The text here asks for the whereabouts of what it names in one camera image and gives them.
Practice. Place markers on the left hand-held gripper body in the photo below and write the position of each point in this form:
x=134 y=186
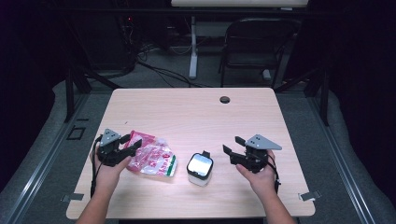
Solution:
x=110 y=152

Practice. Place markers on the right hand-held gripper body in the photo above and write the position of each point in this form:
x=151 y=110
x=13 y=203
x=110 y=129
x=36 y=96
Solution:
x=253 y=160

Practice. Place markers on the red and white plastic bag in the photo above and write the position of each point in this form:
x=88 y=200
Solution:
x=152 y=158

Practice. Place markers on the person's right hand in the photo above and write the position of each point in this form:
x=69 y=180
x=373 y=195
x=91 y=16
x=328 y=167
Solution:
x=264 y=182

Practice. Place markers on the person's left hand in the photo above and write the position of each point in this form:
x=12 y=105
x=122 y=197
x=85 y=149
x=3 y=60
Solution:
x=106 y=177

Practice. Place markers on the grey tape piece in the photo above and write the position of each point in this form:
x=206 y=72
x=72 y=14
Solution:
x=309 y=196
x=73 y=197

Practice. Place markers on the black metal stand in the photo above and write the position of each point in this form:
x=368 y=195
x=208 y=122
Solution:
x=69 y=93
x=324 y=96

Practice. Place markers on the black folding chair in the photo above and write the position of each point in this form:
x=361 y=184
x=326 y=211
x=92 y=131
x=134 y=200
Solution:
x=258 y=65

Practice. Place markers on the dark equipment cabinet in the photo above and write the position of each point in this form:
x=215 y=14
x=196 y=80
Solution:
x=106 y=40

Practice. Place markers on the white desk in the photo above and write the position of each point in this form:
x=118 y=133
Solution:
x=193 y=46

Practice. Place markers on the aluminium floor rail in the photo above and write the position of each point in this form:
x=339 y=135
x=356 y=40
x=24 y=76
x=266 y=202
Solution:
x=345 y=174
x=34 y=183

